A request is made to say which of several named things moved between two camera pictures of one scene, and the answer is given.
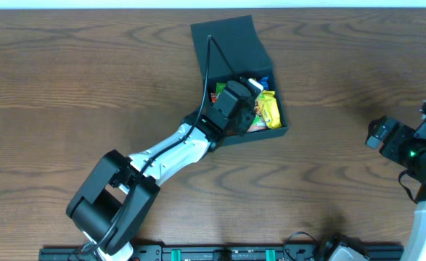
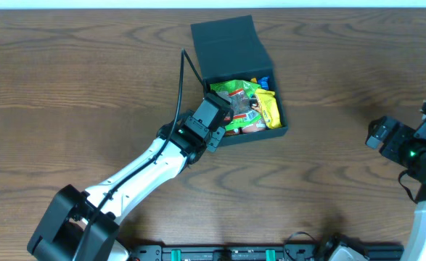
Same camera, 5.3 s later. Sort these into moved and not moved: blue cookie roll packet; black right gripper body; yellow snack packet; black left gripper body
Moved: black left gripper body
Not moved: blue cookie roll packet; yellow snack packet; black right gripper body
